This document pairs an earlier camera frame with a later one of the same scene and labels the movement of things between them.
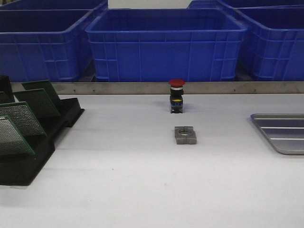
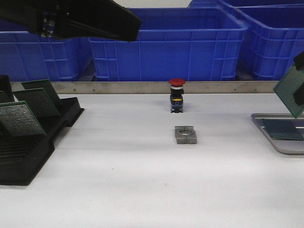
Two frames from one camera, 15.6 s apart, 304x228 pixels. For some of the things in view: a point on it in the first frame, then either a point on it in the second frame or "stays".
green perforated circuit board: x=48 y=88 stays
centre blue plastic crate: x=165 y=44 stays
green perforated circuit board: x=12 y=142 → x=285 y=129
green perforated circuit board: x=38 y=101 stays
